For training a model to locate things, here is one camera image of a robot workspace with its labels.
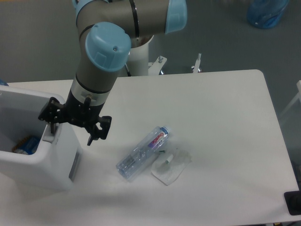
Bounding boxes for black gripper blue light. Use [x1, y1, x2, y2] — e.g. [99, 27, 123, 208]
[38, 91, 111, 146]

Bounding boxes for white push-button trash can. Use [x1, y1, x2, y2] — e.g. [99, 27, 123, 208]
[0, 85, 82, 190]

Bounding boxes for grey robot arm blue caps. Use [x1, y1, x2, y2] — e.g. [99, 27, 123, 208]
[39, 0, 187, 142]

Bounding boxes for blue packaged trash inside bin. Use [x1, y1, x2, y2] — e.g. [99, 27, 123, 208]
[11, 136, 40, 155]

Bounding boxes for blue object at left edge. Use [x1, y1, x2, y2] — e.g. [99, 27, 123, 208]
[0, 79, 8, 86]

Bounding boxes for clear plastic water bottle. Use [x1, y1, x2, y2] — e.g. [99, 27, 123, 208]
[116, 126, 169, 179]

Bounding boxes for crumpled clear plastic wrapper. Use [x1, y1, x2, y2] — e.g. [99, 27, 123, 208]
[151, 150, 191, 186]

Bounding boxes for black device at table corner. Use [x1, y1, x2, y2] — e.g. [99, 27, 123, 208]
[284, 191, 301, 216]

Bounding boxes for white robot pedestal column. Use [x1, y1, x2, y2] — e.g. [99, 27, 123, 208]
[125, 35, 154, 77]

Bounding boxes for white pedestal base frame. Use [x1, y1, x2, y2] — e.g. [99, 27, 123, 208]
[148, 53, 202, 75]

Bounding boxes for white frame at right edge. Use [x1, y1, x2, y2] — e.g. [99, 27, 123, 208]
[281, 80, 301, 117]

